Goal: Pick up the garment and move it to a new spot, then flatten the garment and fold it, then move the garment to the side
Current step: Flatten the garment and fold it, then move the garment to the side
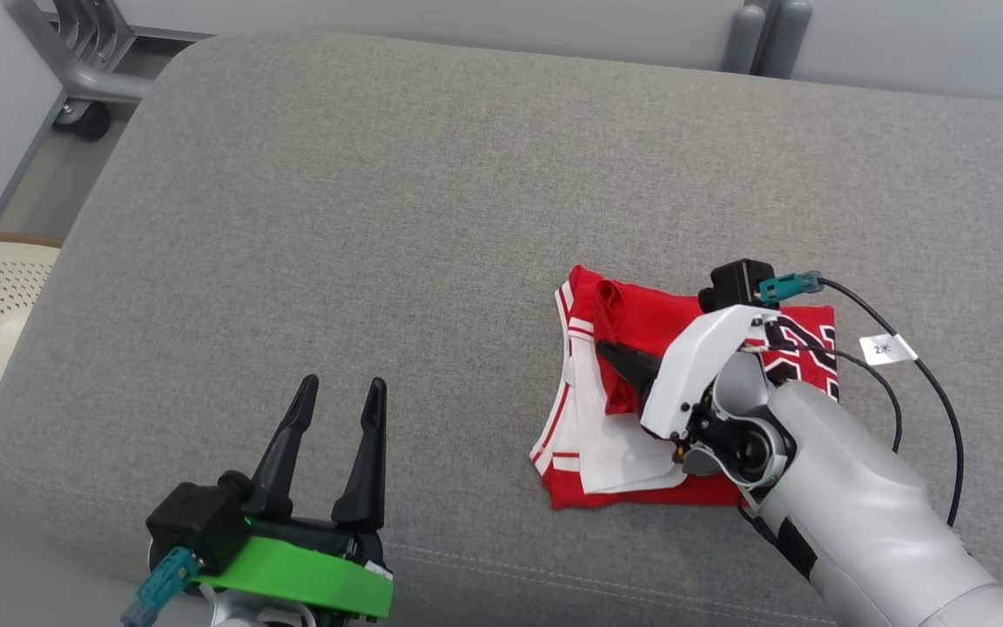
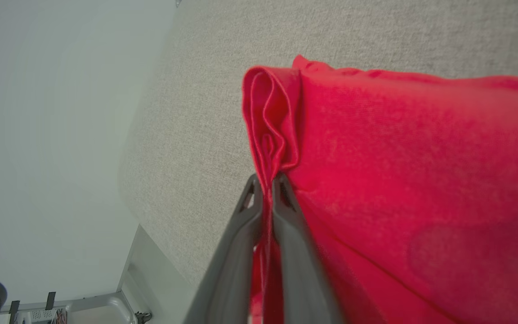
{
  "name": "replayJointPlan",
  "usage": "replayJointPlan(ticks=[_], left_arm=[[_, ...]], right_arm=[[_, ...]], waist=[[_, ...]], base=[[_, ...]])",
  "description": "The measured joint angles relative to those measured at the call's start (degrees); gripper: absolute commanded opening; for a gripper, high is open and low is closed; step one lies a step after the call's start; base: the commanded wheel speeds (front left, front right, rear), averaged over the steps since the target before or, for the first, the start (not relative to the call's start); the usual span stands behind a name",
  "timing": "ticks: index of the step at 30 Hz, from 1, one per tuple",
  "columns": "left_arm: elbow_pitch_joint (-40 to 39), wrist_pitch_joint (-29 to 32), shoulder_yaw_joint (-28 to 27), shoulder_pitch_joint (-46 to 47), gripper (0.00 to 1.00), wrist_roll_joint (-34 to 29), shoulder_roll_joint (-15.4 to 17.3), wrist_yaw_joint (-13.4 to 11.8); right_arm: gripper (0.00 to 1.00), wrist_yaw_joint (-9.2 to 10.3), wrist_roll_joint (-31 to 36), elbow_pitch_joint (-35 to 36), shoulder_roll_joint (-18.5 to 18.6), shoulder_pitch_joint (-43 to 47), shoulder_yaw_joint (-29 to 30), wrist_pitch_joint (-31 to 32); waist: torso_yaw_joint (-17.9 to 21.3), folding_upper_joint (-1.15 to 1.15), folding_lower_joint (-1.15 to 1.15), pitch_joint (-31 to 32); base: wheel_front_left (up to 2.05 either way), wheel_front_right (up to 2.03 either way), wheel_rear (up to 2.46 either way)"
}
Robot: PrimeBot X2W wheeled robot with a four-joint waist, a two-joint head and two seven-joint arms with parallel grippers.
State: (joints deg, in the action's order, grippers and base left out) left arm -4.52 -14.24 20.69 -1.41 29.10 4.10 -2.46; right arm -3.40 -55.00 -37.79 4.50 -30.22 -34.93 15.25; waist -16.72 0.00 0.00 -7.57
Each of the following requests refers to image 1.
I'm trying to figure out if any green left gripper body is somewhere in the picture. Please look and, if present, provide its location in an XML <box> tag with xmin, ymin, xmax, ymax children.
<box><xmin>197</xmin><ymin>518</ymin><xmax>395</xmax><ymax>619</ymax></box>

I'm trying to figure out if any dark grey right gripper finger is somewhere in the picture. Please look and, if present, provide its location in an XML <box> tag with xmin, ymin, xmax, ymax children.
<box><xmin>597</xmin><ymin>340</ymin><xmax>663</xmax><ymax>410</ymax></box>

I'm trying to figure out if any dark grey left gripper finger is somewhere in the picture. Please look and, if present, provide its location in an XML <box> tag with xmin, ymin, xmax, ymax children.
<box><xmin>332</xmin><ymin>377</ymin><xmax>387</xmax><ymax>532</ymax></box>
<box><xmin>245</xmin><ymin>374</ymin><xmax>320</xmax><ymax>521</ymax></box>

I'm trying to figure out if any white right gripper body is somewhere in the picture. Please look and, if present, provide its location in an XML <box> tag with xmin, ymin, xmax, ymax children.
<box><xmin>641</xmin><ymin>305</ymin><xmax>781</xmax><ymax>441</ymax></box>

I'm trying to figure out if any red jersey with white sleeves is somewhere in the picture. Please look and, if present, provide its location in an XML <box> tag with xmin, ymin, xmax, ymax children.
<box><xmin>529</xmin><ymin>264</ymin><xmax>842</xmax><ymax>510</ymax></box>

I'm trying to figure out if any grey fabric sofa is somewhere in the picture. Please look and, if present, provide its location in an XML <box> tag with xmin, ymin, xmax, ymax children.
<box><xmin>0</xmin><ymin>30</ymin><xmax>1003</xmax><ymax>627</ymax></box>

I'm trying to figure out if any black right arm cable teal plug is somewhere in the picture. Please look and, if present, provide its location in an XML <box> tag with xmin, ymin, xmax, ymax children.
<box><xmin>741</xmin><ymin>270</ymin><xmax>966</xmax><ymax>528</ymax></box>

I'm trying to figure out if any white cable label tag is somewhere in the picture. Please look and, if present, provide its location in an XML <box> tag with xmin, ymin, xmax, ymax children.
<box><xmin>858</xmin><ymin>334</ymin><xmax>918</xmax><ymax>365</ymax></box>

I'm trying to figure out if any grey metal partition post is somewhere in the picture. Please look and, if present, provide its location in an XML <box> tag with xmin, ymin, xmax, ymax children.
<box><xmin>722</xmin><ymin>0</ymin><xmax>814</xmax><ymax>79</ymax></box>

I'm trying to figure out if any grey metal cart frame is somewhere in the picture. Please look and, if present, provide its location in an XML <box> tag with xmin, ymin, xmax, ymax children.
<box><xmin>3</xmin><ymin>0</ymin><xmax>211</xmax><ymax>142</ymax></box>

